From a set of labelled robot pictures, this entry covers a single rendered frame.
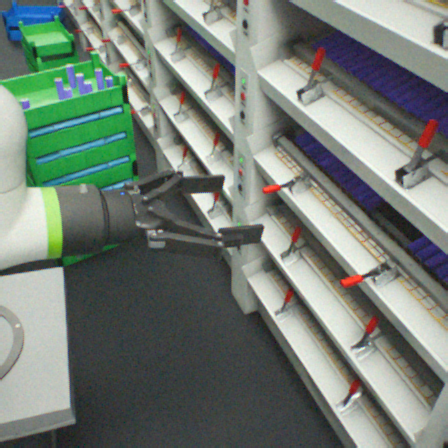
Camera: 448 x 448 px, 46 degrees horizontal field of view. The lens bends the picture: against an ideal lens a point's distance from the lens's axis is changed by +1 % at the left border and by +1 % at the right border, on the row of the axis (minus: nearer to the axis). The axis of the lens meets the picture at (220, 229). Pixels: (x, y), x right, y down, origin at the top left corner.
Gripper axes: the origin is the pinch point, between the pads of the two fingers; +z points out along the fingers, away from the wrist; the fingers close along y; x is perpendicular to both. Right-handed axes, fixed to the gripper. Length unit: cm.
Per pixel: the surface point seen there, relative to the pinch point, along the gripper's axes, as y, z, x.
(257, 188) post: -30.2, 24.3, -17.4
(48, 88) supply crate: -91, -12, -20
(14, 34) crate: -274, -1, -64
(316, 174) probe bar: -12.9, 24.7, -3.4
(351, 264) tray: 7.2, 20.7, -8.6
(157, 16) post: -100, 21, 0
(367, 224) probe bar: 3.5, 24.7, -3.4
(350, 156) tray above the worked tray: 1.6, 17.2, 9.0
